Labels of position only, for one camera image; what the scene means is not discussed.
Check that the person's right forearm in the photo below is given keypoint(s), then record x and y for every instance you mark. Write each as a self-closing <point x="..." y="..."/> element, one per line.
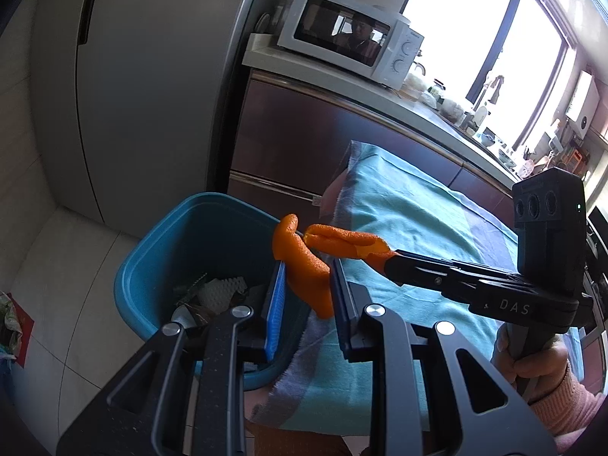
<point x="574" y="413"/>

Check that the long orange peel piece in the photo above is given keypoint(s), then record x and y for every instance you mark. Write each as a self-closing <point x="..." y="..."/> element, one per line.
<point x="351" y="242"/>

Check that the white kitchen countertop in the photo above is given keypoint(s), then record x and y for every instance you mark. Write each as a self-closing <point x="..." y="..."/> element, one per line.
<point x="332" y="78"/>

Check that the window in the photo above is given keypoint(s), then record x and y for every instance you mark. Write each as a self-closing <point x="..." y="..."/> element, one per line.
<point x="465" y="33"/>

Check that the brown snack wrapper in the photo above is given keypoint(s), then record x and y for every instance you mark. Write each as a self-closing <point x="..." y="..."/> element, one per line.
<point x="204" y="316"/>

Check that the blue plastic bin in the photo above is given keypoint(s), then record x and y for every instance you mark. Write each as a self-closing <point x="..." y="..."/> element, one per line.
<point x="156" y="256"/>

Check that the white water heater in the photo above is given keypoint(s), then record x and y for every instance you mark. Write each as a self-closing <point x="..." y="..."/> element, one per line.
<point x="583" y="102"/>

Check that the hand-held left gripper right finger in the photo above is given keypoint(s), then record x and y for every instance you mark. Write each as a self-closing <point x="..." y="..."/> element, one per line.
<point x="338" y="294"/>

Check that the colourful bags on floor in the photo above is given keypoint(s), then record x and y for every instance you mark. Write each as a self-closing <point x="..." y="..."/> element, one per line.
<point x="21" y="332"/>

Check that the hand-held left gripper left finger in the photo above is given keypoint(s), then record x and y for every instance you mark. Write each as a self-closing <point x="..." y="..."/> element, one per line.
<point x="275" y="313"/>

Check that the clear food jar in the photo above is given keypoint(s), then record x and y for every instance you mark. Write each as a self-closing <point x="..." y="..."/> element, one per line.
<point x="414" y="84"/>

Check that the grey refrigerator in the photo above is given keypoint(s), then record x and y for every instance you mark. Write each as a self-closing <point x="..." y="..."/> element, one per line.
<point x="156" y="80"/>

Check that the white microwave oven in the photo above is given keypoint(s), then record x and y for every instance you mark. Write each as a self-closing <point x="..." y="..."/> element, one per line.
<point x="351" y="33"/>

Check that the brown kitchen cabinet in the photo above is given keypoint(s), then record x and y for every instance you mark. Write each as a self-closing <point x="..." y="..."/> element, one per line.
<point x="294" y="137"/>

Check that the person's right hand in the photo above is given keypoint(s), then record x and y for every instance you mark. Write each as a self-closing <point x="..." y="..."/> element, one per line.
<point x="532" y="370"/>

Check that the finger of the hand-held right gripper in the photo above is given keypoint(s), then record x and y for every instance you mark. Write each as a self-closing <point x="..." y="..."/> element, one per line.
<point x="427" y="284"/>
<point x="441" y="266"/>

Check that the teal striped cloth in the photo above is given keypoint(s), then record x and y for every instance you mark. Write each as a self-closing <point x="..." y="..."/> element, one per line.
<point x="403" y="209"/>

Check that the curled orange peel piece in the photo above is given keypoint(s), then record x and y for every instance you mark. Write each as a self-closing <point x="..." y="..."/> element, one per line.
<point x="304" y="270"/>

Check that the white foam net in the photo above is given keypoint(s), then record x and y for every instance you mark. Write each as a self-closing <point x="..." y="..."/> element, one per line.
<point x="221" y="292"/>

